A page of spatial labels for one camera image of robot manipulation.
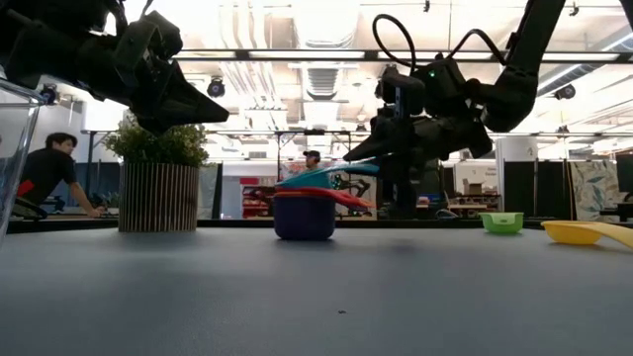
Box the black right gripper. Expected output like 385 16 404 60
343 116 494 164

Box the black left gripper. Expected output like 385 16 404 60
73 10 230 135

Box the teal measuring cup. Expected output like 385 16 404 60
275 161 381 190

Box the orange measuring cup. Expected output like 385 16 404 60
273 191 376 210

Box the purple measuring cup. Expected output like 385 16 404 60
272 195 337 242

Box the green measuring cup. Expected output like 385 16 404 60
479 212 525 235

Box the clear plastic basket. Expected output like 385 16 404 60
0 78 45 248

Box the yellow measuring cup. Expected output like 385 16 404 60
540 220 633 249

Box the black ceiling spotlight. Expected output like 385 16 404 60
206 76 226 99
39 83 59 106
553 83 578 102

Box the black computer monitor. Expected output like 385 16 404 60
380 157 444 222

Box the person with headphones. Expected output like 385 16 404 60
302 149 322 172

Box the green plant in ribbed pot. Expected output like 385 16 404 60
103 111 210 233

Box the blue partition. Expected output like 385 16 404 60
48 160 123 209

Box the red and yellow sign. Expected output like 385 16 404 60
239 176 278 220

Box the black partition panel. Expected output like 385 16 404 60
502 160 573 222

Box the floral patterned panel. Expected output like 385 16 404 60
568 160 622 223

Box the black screen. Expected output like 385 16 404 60
615 152 633 194

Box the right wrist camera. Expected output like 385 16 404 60
374 65 426 120

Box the wood and black table frame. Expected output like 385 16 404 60
0 217 633 237

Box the black metal frame crossbar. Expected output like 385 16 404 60
172 47 633 64

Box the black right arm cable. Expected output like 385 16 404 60
371 13 508 68

